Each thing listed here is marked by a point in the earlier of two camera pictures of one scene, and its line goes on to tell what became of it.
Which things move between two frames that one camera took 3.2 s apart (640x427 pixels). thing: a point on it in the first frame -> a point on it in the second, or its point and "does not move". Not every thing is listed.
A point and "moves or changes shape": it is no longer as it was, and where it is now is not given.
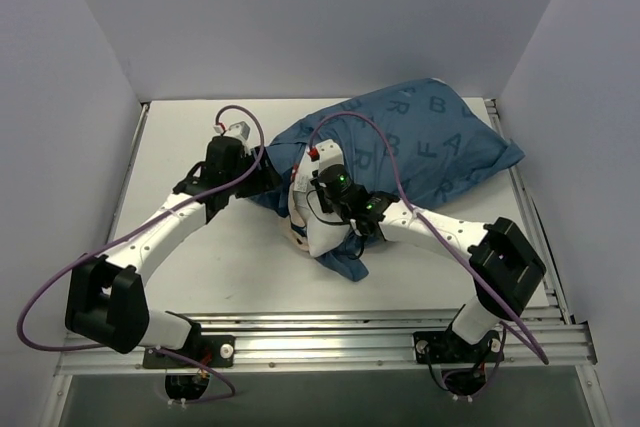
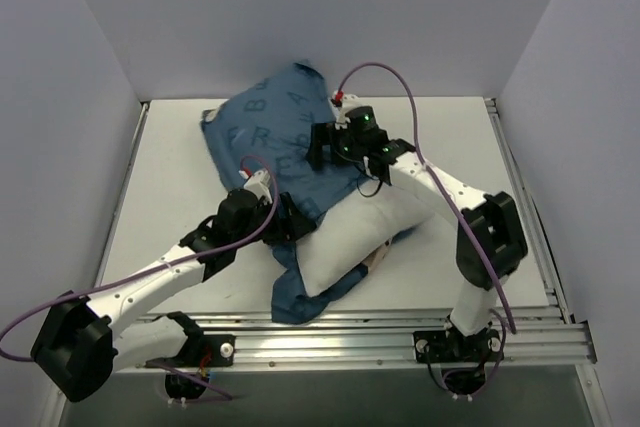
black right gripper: (320, 183) -> (322, 142)
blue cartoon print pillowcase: (413, 140) -> (264, 130)
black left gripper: (261, 173) -> (291, 217)
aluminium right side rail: (556, 292) does not move
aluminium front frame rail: (368, 341) does not move
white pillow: (313, 225) moves or changes shape
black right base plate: (446, 347) does not move
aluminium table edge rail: (128, 169) does not move
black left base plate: (212, 351) does not move
